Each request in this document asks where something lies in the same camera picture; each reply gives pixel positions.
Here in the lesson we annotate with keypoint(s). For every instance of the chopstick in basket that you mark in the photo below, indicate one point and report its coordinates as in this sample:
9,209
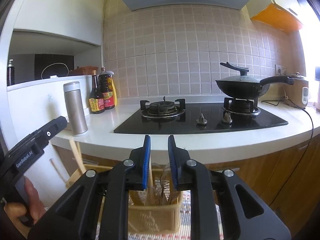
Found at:
150,179

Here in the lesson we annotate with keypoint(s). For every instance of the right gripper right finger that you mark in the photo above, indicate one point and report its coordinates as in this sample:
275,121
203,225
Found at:
222,201

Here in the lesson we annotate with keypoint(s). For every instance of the striped woven placemat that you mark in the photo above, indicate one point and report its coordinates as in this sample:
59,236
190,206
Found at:
199,219

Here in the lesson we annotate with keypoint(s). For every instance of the oil bottle yellow label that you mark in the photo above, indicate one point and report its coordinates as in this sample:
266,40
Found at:
107,88

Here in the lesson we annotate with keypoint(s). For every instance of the black gas stove top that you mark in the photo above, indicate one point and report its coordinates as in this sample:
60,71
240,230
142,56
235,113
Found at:
180,117

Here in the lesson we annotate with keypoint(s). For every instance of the upper wall cabinet orange bottom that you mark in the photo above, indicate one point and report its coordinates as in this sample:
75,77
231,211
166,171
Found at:
280,14

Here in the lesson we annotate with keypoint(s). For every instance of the orange basket on ledge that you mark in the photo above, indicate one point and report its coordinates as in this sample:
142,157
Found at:
86,70

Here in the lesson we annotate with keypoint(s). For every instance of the dark soy sauce bottle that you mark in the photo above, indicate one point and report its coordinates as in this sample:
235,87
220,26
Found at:
96,98

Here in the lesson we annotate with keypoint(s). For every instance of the steel thermos bottle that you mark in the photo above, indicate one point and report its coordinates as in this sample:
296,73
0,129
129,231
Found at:
74,106

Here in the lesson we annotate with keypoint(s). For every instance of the rice cooker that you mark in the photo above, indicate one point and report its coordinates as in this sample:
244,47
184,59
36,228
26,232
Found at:
297,95

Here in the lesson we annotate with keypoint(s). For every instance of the tan plastic utensil basket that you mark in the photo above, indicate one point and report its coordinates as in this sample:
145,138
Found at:
156,212

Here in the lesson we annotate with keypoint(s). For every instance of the black wok with lid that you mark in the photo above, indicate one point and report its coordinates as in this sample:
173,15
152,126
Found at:
245,87

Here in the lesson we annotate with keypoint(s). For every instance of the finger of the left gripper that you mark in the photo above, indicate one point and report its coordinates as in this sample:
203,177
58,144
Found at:
38,139

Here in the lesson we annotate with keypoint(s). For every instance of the wall power socket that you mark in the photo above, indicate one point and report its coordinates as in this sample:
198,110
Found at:
280,70

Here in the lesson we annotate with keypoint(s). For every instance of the bamboo chopstick pair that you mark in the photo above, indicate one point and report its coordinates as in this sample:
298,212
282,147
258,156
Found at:
75,147

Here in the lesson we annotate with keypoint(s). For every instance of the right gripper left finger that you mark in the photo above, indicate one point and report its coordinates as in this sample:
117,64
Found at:
97,199

